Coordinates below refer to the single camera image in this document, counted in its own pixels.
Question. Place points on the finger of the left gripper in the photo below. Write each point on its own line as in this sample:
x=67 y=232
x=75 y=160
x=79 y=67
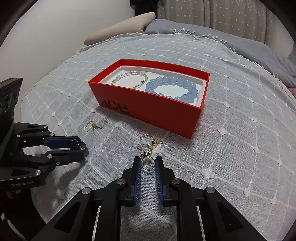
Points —
x=54 y=142
x=52 y=158

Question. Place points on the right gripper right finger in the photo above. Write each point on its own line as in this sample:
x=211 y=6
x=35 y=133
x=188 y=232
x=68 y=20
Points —
x=177 y=193

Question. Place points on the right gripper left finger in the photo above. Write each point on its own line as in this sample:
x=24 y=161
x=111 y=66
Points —
x=123 y=192

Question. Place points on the gold flower charm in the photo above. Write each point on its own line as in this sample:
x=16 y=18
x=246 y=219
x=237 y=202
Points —
x=145 y=153

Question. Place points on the gold charm silver clasp earring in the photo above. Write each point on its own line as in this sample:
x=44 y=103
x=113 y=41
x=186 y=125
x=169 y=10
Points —
x=98 y=125

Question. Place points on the red Ace box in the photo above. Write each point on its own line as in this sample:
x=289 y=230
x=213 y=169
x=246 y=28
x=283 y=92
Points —
x=162 y=111

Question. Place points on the grey checked bedspread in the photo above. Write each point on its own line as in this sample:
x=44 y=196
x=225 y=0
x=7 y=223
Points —
x=244 y=144

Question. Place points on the beige pillow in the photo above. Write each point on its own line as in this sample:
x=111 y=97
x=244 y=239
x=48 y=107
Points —
x=132 y=25

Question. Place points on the pink pillow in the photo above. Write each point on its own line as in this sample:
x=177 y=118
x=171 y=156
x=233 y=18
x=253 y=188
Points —
x=293 y=91

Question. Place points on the grey blue blanket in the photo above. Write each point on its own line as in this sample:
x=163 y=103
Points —
x=253 y=50

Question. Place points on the dotted grey curtain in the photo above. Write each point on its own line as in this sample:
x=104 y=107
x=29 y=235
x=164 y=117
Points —
x=246 y=19

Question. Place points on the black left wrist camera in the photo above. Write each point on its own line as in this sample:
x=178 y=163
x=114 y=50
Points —
x=10 y=89

